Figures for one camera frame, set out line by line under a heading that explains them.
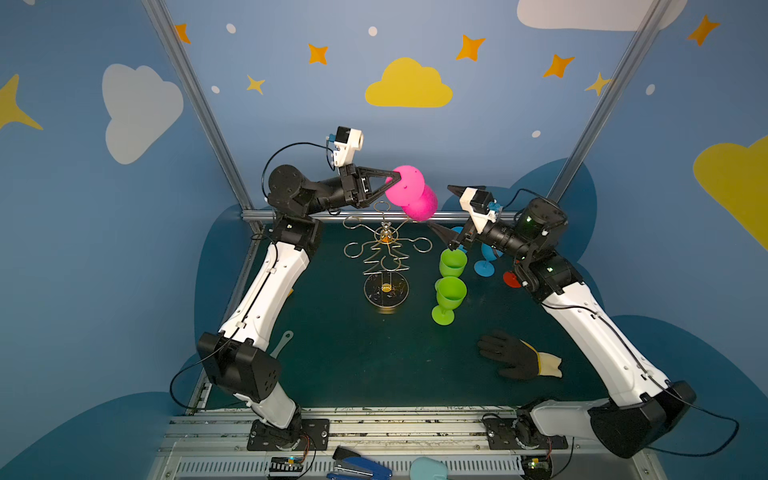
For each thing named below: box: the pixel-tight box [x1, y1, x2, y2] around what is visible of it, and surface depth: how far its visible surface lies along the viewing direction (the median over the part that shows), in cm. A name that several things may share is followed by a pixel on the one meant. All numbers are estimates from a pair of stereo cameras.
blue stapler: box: [326, 445, 393, 480], surface depth 70 cm
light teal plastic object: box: [409, 456, 448, 480], surface depth 72 cm
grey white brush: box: [270, 330, 294, 359], surface depth 92 cm
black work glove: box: [478, 330, 563, 380], surface depth 89 cm
